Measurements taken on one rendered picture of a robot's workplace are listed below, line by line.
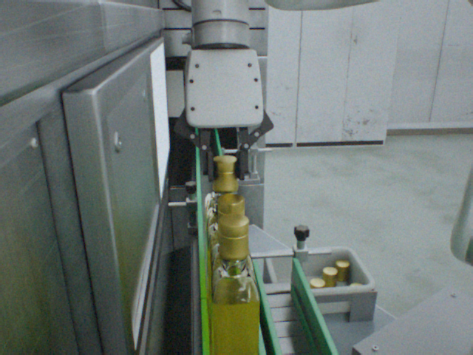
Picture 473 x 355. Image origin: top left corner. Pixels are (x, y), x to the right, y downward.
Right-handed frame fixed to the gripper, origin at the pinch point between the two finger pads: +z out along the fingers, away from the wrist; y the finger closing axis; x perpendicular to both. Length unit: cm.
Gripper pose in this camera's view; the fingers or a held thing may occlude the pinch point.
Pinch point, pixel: (225, 165)
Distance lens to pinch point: 56.7
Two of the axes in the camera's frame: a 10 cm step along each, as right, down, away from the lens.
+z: 0.3, 9.9, 1.2
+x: -1.1, -1.2, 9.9
